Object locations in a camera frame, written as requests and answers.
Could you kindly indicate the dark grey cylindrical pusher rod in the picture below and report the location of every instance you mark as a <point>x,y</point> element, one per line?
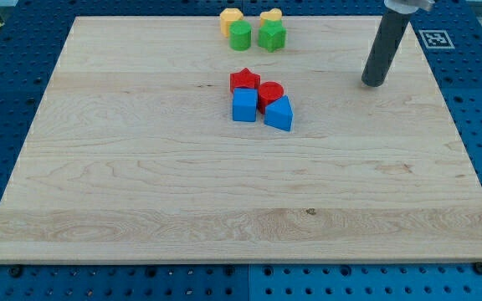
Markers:
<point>388,38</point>

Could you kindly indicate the silver rod mount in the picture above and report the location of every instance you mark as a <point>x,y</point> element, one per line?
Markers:
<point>409,6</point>

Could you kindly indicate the white fiducial marker tag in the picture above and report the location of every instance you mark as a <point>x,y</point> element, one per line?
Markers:
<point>436,39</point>

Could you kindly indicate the yellow heart block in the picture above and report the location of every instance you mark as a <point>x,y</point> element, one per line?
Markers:
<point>274,14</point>

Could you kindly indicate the green star block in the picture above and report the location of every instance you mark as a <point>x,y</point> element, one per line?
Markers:
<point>272,35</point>

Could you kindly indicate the red cylinder block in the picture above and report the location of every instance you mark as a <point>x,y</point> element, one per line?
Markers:
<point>268,92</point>

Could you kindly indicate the blue triangular block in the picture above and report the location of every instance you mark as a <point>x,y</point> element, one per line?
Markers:
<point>279,114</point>

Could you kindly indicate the green cylinder block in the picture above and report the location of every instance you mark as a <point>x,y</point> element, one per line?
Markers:
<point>240,34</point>

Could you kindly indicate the red star block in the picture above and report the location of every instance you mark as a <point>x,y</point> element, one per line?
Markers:
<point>244,79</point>

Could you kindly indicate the yellow hexagon block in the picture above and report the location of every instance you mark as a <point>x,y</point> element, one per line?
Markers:
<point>227,17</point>

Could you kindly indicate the blue cube block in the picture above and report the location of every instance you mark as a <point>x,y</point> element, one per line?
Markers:
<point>245,104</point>

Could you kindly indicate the black bolt front right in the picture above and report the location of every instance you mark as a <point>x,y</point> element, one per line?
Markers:
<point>477,267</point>

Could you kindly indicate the black bolt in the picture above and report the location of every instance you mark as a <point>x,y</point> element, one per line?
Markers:
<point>15,271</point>
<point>477,267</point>

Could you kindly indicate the light wooden board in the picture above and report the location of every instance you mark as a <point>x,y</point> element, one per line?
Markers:
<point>133,156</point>

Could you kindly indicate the black bolt front left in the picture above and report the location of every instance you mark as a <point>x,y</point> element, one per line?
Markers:
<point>15,271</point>

